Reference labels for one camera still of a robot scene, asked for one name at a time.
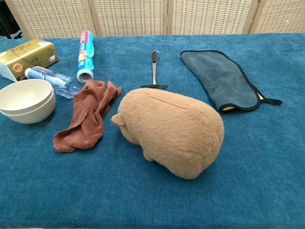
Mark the cream plastic bowl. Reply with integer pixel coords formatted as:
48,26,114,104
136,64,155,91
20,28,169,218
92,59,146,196
0,93,57,125
0,79,54,113

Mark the tan plush toy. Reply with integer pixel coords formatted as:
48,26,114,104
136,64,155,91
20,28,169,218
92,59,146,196
111,87,225,180

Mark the brown crumpled cloth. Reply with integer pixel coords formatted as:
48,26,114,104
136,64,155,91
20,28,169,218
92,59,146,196
52,80,122,153

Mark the grey towel black trim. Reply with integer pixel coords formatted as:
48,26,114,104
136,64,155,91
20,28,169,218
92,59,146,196
180,50,283,114

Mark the blue table cloth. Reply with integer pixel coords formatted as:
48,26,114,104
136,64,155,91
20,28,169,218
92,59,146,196
0,33,305,229

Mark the plastic wrap roll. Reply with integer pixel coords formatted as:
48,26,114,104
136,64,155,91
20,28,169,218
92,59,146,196
76,30,95,84

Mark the woven folding screen panel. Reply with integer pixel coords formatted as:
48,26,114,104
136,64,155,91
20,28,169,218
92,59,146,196
88,0,170,37
249,0,305,34
166,0,259,35
4,0,97,39

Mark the clear plastic water bottle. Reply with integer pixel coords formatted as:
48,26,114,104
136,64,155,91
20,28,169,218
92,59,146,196
24,66,81,99

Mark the gold tissue pack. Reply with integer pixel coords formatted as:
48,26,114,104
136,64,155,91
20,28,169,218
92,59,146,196
0,38,60,83

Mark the steel ladle black handle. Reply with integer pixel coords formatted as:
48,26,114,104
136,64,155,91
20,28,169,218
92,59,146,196
140,49,169,91

